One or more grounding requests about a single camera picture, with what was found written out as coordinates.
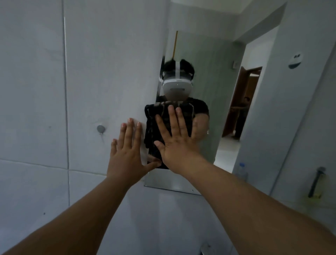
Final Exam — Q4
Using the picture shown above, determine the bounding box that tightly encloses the person's left forearm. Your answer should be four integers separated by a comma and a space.
0, 176, 132, 255

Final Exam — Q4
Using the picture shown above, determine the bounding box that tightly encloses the rectangular wall mirror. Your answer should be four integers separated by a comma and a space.
143, 0, 336, 196

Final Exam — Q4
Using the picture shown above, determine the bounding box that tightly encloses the person's left hand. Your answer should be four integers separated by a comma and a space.
106, 118, 162, 186

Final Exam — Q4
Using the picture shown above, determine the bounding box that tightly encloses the yellow squeegee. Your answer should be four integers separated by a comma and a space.
302, 166, 328, 208

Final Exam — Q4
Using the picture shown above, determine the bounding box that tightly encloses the person's right forearm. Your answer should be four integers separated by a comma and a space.
183, 157, 336, 255

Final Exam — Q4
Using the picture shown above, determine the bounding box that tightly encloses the person's right hand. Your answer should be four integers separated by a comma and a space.
153, 105, 203, 174

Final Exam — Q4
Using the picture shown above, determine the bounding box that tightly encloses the black striped cloth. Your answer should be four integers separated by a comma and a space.
143, 101, 196, 170

